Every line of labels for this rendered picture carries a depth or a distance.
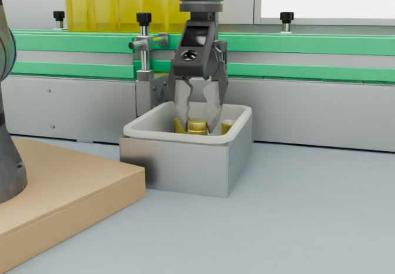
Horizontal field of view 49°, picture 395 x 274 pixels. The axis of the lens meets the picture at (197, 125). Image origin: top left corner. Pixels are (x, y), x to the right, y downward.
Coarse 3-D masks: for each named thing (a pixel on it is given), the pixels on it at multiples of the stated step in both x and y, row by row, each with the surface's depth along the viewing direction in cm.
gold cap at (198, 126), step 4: (188, 120) 74; (192, 120) 73; (196, 120) 73; (200, 120) 73; (204, 120) 73; (188, 124) 73; (192, 124) 72; (196, 124) 72; (200, 124) 72; (204, 124) 72; (188, 128) 73; (192, 128) 72; (196, 128) 72; (200, 128) 72; (204, 128) 72; (188, 132) 73; (192, 132) 72; (196, 132) 72; (200, 132) 72; (204, 132) 73
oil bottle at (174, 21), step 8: (168, 0) 89; (176, 0) 89; (168, 8) 90; (176, 8) 89; (168, 16) 90; (176, 16) 90; (184, 16) 89; (168, 24) 91; (176, 24) 90; (184, 24) 90; (168, 32) 91; (176, 32) 91; (168, 72) 94
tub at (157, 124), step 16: (160, 112) 79; (192, 112) 84; (224, 112) 82; (240, 112) 81; (128, 128) 66; (144, 128) 72; (160, 128) 79; (240, 128) 69; (208, 144) 63; (224, 144) 63
